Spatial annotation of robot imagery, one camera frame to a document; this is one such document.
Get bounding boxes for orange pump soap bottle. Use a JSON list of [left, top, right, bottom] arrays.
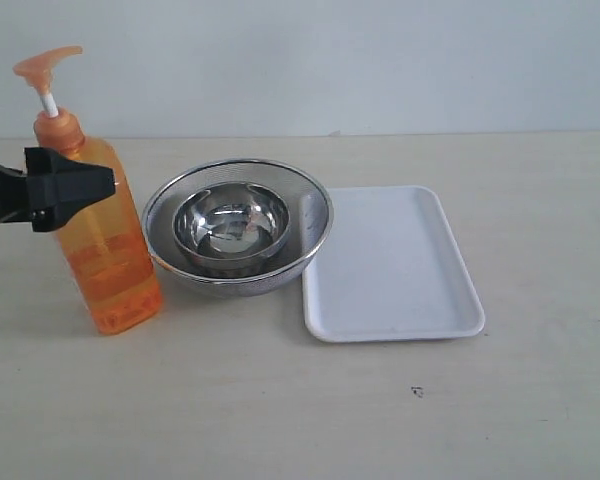
[[13, 46, 163, 335]]

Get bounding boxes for steel mesh colander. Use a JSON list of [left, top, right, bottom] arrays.
[[141, 158, 334, 298]]

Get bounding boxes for white rectangular foam tray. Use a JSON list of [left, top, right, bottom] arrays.
[[303, 185, 485, 343]]

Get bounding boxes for small stainless steel bowl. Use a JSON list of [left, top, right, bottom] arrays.
[[172, 181, 291, 271]]

